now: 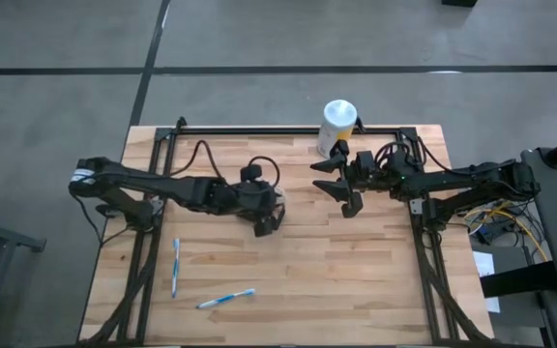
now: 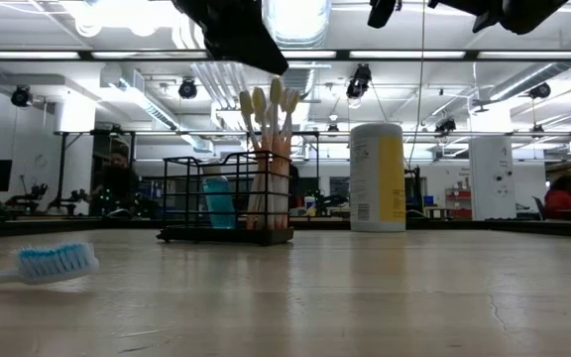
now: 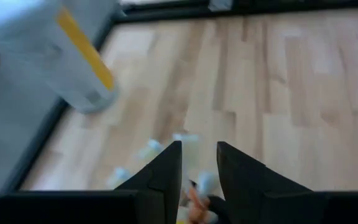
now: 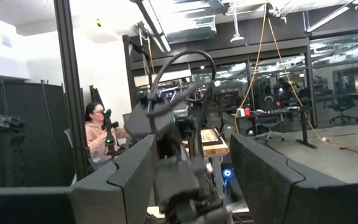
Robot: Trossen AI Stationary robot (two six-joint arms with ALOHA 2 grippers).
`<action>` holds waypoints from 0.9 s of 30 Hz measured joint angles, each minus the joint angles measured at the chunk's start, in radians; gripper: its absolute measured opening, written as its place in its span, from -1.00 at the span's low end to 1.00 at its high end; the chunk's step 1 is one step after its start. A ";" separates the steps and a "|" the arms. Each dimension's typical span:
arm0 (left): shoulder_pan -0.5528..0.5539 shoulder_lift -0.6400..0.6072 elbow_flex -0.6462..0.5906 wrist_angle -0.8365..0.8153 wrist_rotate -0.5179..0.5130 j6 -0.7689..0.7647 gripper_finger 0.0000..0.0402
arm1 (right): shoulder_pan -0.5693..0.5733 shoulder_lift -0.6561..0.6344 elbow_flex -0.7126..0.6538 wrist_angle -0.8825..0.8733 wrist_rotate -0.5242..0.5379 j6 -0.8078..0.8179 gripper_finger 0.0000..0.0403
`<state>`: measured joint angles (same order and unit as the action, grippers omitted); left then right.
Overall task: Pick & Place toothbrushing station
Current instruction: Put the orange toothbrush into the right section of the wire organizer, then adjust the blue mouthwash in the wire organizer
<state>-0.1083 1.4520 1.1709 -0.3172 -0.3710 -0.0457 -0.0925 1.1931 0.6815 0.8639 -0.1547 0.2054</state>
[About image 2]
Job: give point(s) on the blue and white toothbrush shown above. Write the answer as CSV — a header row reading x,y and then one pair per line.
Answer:
x,y
55,263

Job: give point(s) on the shelf with red bins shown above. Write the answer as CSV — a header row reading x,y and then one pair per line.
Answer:
x,y
458,198

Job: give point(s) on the blue box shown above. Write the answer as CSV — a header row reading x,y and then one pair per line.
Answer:
x,y
429,200

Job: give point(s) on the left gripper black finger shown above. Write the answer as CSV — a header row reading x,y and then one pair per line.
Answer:
x,y
251,49

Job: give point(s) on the silver air duct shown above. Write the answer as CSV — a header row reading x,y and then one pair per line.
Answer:
x,y
298,20

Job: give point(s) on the black background robot arm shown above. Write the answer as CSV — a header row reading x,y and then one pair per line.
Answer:
x,y
33,196

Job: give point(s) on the black overhead beam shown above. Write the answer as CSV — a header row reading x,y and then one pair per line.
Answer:
x,y
414,55

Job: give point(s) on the person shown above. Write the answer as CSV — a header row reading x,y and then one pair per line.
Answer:
x,y
560,198
114,183
294,186

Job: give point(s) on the black monitor stand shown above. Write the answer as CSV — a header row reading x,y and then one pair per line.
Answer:
x,y
417,191

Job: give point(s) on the black ceiling spotlight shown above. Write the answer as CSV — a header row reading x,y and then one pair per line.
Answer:
x,y
446,125
359,84
540,90
188,89
20,96

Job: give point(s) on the blue mouthwash bottle white cap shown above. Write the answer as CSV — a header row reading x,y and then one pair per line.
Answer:
x,y
218,203

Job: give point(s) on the white wipes canister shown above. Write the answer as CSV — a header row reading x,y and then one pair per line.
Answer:
x,y
377,178

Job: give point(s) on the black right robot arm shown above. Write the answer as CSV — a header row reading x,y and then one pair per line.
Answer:
x,y
533,15

